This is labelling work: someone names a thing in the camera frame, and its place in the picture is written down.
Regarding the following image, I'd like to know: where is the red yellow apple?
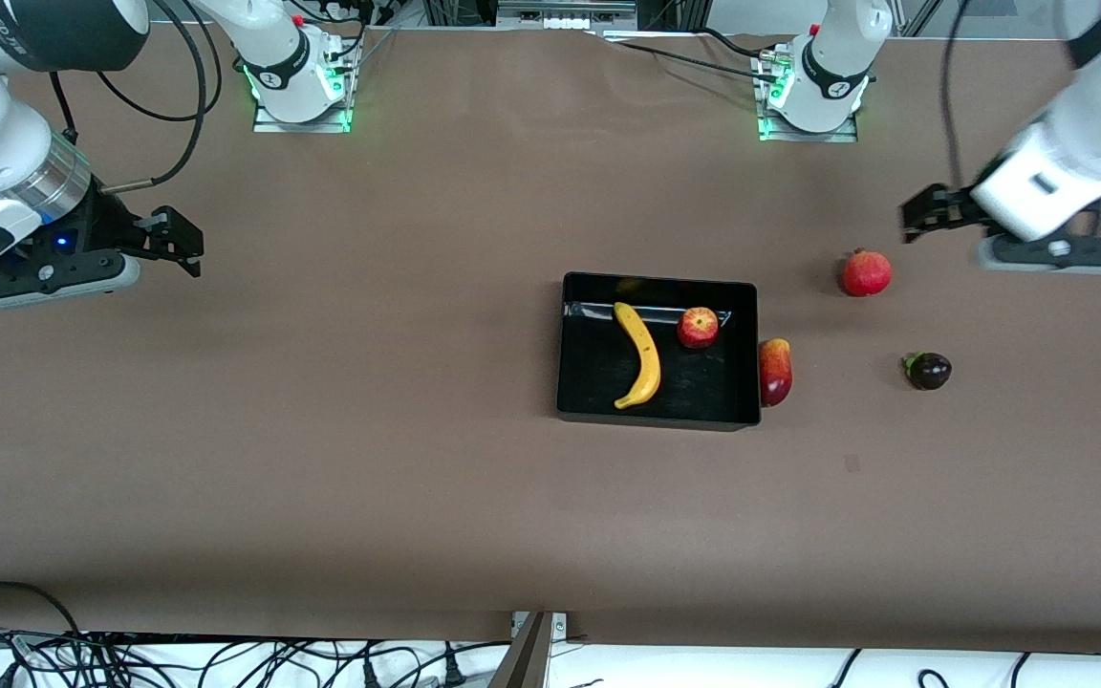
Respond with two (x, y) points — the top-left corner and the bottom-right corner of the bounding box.
(676, 307), (722, 350)

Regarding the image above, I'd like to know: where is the black rectangular plastic tray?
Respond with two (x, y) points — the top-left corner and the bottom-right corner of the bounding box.
(555, 271), (763, 433)

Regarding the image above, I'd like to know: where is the yellow banana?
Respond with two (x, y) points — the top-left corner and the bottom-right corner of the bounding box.
(613, 302), (662, 410)

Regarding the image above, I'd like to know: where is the red pomegranate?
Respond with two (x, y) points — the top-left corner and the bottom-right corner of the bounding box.
(841, 248), (894, 298)

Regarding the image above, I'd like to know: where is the dark purple eggplant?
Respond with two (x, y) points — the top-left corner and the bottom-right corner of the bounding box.
(902, 352), (953, 392)

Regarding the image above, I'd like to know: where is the red mango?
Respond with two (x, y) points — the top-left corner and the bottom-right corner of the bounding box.
(759, 337), (793, 408)

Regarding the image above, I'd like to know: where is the white power strip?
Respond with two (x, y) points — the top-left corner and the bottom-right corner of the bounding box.
(497, 0), (638, 29)

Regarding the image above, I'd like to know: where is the brown table cover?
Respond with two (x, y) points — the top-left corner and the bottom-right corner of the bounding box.
(0, 24), (1101, 656)

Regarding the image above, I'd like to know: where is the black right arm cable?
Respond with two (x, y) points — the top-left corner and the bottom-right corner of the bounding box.
(47, 0), (225, 197)

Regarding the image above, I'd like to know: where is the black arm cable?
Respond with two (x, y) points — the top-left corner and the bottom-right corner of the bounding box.
(47, 0), (225, 197)
(939, 0), (970, 188)

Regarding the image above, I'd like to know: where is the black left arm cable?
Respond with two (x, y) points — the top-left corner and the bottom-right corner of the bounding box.
(939, 0), (970, 188)

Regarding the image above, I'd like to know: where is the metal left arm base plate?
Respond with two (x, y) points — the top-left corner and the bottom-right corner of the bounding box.
(757, 48), (860, 143)

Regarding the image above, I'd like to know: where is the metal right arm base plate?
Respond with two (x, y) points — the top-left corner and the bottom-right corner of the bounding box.
(252, 38), (355, 134)

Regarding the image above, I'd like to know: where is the black cable to base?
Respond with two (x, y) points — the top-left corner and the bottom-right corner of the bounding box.
(598, 27), (790, 82)

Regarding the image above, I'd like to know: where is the dark aluminium frame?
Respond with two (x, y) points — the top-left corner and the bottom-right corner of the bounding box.
(421, 0), (707, 31)

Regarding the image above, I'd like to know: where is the black floor cable tangle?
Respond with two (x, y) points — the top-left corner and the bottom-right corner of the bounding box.
(0, 626), (480, 688)

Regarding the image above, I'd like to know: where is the metal table edge bracket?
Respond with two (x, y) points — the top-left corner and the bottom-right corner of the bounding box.
(488, 611), (569, 688)

